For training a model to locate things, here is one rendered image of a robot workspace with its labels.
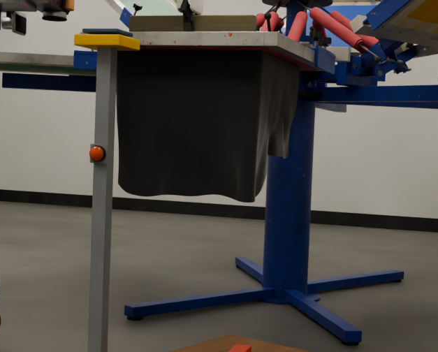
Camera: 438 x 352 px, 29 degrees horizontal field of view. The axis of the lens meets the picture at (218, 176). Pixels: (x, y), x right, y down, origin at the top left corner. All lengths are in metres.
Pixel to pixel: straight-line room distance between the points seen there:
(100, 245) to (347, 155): 4.93
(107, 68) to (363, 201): 4.96
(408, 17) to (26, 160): 5.45
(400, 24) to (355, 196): 3.95
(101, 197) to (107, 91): 0.27
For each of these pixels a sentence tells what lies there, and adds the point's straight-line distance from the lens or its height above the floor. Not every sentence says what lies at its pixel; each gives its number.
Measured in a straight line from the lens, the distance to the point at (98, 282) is 2.23.
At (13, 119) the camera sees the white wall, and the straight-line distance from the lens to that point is 8.12.
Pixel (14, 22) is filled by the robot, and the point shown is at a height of 1.02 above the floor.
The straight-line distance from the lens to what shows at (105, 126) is 2.20.
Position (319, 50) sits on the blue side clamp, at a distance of 2.74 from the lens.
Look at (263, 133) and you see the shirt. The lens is 2.41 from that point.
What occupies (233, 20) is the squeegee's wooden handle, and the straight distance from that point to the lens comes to 2.42.
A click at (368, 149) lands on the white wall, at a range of 6.96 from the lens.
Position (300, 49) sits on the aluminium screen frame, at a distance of 2.51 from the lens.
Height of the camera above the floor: 0.71
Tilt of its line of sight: 3 degrees down
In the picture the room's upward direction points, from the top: 2 degrees clockwise
